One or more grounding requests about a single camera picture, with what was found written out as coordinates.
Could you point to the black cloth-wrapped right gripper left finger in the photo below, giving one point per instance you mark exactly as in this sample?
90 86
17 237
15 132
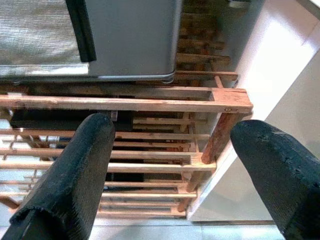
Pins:
72 175

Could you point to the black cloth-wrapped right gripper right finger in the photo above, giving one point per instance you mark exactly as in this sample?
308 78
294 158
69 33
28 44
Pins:
282 170

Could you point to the grey washing machine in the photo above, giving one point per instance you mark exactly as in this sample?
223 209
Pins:
130 37

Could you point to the black box on rack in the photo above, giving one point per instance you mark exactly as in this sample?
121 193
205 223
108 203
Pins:
50 118

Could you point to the white cabinet panel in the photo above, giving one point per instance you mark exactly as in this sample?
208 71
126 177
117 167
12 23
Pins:
275 75

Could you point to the wooden slatted shelf rack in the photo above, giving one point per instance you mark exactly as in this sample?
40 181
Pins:
160 105

